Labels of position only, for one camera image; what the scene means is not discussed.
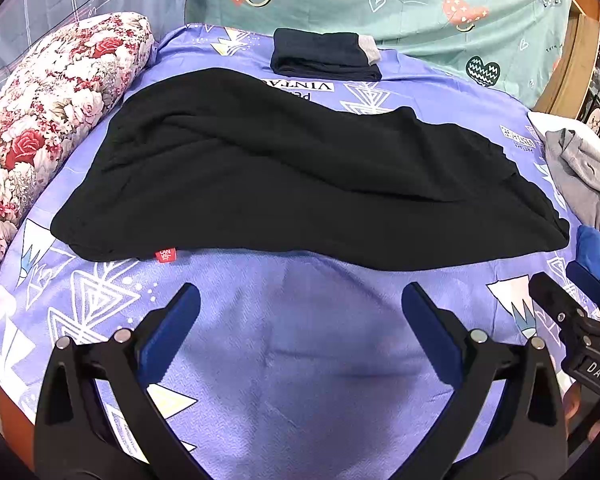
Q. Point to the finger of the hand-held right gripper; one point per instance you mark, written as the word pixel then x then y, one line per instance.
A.
pixel 552 297
pixel 587 280

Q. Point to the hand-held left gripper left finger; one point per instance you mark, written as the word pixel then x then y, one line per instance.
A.
pixel 172 327

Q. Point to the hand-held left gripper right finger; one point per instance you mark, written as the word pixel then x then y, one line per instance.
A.
pixel 430 332

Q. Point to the black pants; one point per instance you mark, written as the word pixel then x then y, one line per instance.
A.
pixel 280 170

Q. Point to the person's right hand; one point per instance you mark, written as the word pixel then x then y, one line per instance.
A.
pixel 575 402

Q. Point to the blue garment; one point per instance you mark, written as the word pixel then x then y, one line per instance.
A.
pixel 597 255

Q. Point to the grey garment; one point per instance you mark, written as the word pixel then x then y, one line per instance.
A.
pixel 587 170

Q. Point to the purple patterned bed sheet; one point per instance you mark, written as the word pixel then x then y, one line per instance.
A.
pixel 300 360

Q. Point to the white cloth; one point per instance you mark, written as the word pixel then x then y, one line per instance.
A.
pixel 550 122

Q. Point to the red floral pillow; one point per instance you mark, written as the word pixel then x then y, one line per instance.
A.
pixel 55 95

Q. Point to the folded dark navy garment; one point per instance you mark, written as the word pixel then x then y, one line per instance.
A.
pixel 320 52

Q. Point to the teal heart print sheet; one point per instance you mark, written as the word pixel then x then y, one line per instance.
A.
pixel 355 5

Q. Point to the wooden frame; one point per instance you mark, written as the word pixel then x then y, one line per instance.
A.
pixel 570 60

